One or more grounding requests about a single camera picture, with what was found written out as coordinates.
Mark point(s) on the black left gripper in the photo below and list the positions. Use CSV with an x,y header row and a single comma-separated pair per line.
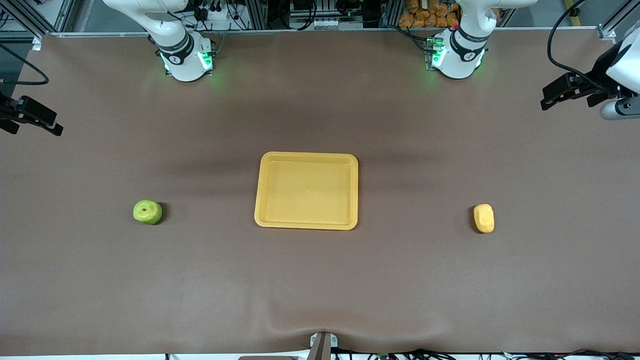
x,y
602,70

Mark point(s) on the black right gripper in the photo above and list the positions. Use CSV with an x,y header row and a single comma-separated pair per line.
x,y
6,107

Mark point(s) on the green apple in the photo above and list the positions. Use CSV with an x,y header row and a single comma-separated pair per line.
x,y
147,212

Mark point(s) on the yellow potato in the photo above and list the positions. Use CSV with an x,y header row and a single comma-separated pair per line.
x,y
484,219

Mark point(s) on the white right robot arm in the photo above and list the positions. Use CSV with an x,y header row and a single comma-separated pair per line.
x,y
185,65

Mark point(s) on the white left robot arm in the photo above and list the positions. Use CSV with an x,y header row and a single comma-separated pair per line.
x,y
462,60

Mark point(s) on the yellow plastic tray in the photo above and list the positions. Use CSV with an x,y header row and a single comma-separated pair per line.
x,y
305,200

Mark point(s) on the bag of orange snacks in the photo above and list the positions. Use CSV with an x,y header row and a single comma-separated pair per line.
x,y
425,15

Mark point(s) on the white power strip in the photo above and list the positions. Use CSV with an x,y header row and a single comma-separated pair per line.
x,y
220,12

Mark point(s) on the white terminal block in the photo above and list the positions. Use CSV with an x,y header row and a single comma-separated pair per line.
x,y
335,23

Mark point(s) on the brown table mat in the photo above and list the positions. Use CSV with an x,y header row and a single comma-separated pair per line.
x,y
320,280

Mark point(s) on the aluminium table edge rail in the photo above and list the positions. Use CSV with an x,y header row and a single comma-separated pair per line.
x,y
320,31

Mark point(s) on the metal camera bracket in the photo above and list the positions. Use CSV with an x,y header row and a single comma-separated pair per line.
x,y
322,345

